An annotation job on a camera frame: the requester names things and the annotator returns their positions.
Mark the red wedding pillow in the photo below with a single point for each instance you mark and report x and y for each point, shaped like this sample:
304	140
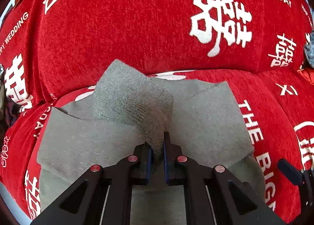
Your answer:
52	47

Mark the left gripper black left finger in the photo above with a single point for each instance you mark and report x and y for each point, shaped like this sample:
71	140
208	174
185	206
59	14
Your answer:
101	195

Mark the grey knit sweater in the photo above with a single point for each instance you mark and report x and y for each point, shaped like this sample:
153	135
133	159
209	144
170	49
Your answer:
127	109

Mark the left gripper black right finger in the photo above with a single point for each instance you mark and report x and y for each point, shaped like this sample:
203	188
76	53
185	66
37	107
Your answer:
213	195

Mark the red wedding blanket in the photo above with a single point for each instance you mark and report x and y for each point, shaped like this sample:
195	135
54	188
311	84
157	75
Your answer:
277	106

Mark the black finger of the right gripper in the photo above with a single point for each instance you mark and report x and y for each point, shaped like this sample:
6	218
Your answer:
301	178

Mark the grey crumpled cloth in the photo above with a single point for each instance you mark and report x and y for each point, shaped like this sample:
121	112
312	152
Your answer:
309	49

